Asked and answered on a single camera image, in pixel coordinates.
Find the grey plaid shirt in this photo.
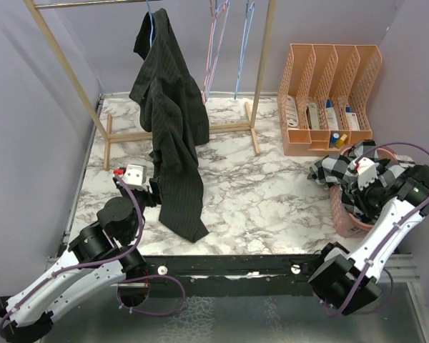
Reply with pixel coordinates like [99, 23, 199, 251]
[307, 139, 415, 225]

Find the black pinstripe shirt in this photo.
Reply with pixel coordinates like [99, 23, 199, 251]
[129, 8, 209, 243]

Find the pink wire hanger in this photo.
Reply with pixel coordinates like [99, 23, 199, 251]
[202, 0, 218, 104]

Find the blue hanger of black shirt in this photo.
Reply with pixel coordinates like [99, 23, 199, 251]
[145, 0, 155, 49]

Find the blue wire hanger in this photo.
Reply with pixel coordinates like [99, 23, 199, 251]
[234, 1, 255, 99]
[206, 1, 231, 103]

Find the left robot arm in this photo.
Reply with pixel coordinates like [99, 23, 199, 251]
[0, 177, 161, 342]

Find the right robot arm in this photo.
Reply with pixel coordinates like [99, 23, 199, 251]
[308, 159, 429, 316]

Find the pink laundry basket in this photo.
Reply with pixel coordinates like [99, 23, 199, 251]
[329, 144, 398, 238]

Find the yellow stamp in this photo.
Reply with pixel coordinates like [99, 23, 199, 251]
[335, 134, 348, 149]

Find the blue stamp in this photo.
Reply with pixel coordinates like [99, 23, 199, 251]
[330, 132, 340, 147]

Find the orange file organizer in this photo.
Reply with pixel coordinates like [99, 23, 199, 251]
[277, 44, 383, 156]

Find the wooden clothes rack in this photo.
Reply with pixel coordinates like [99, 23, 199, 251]
[24, 1, 277, 170]

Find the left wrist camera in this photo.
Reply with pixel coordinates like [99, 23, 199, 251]
[113, 164, 147, 190]

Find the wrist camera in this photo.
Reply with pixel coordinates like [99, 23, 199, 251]
[349, 157, 378, 190]
[113, 164, 147, 190]

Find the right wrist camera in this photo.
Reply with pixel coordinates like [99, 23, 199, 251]
[349, 157, 378, 190]

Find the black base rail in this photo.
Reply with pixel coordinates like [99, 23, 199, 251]
[145, 250, 327, 297]

